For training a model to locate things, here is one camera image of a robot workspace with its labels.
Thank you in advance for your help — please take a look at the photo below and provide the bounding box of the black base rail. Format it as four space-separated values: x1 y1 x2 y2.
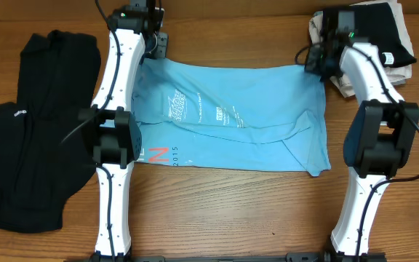
68 252 387 262

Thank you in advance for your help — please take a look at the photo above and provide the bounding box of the folded black garment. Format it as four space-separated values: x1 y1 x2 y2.
320 2 418 69

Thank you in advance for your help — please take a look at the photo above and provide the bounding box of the light blue t-shirt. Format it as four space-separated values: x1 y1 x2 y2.
132 59 331 176

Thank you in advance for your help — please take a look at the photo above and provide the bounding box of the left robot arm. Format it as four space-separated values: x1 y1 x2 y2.
79 0 165 261

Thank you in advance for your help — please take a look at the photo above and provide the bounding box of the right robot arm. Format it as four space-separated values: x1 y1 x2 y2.
289 2 419 261

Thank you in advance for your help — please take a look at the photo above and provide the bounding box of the folded beige garment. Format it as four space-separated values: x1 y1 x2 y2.
308 0 414 98

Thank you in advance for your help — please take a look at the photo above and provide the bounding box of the black garment under blue shirt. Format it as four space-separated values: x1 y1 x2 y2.
0 31 101 233

